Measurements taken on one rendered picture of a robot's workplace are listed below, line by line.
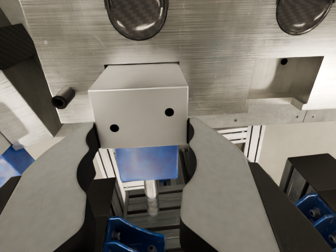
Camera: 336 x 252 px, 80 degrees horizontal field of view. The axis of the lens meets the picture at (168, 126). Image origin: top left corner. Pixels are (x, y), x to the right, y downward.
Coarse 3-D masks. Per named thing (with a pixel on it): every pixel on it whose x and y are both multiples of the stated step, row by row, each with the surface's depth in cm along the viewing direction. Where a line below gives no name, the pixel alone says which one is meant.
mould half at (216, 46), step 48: (48, 0) 12; (96, 0) 12; (192, 0) 13; (240, 0) 13; (48, 48) 13; (96, 48) 14; (144, 48) 14; (192, 48) 14; (240, 48) 14; (288, 48) 14; (192, 96) 16; (240, 96) 16
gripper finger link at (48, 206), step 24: (72, 144) 9; (96, 144) 11; (48, 168) 8; (72, 168) 8; (24, 192) 7; (48, 192) 7; (72, 192) 7; (0, 216) 6; (24, 216) 6; (48, 216) 6; (72, 216) 6; (0, 240) 6; (24, 240) 6; (48, 240) 6; (72, 240) 6
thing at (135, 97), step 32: (128, 64) 14; (160, 64) 14; (96, 96) 10; (128, 96) 10; (160, 96) 10; (96, 128) 11; (128, 128) 11; (160, 128) 11; (128, 160) 14; (160, 160) 14
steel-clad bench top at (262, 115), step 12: (0, 0) 19; (12, 0) 19; (12, 12) 20; (12, 24) 20; (24, 24) 20; (36, 60) 22; (252, 108) 27; (264, 108) 27; (276, 108) 27; (288, 108) 28; (204, 120) 28; (216, 120) 28; (228, 120) 28; (240, 120) 28; (252, 120) 28; (264, 120) 28; (276, 120) 28; (288, 120) 29; (300, 120) 29; (312, 120) 29; (324, 120) 29; (60, 132) 27
